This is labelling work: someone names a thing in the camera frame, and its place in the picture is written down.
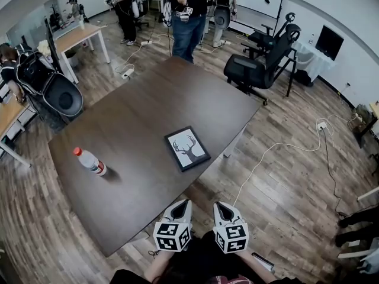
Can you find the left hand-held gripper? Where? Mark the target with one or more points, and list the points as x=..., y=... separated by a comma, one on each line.
x=167, y=237

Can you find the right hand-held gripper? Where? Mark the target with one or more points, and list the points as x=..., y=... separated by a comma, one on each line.
x=234, y=238

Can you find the framed deer picture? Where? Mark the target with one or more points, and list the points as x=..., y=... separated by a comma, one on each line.
x=186, y=149

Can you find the person's left forearm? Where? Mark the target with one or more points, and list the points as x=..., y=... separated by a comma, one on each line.
x=157, y=265

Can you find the person's right forearm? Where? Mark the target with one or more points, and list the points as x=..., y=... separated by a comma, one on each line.
x=257, y=265

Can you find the white-legged wooden table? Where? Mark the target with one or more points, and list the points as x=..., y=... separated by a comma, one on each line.
x=80, y=34
x=12, y=114

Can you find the person's black shirt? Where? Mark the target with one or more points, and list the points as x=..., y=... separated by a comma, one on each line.
x=204, y=259

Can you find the black grey pack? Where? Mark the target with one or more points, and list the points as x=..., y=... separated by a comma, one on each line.
x=263, y=262

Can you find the plastic water bottle red cap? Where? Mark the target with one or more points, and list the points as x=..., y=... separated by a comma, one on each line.
x=89, y=161

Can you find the black office chair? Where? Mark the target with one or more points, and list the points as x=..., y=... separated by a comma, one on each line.
x=251, y=69
x=266, y=37

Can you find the white cloth covered table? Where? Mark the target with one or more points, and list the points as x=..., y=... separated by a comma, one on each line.
x=308, y=59

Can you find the white bin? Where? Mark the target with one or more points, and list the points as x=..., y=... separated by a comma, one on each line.
x=72, y=58

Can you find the white cup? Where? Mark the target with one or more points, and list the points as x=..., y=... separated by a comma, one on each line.
x=81, y=25

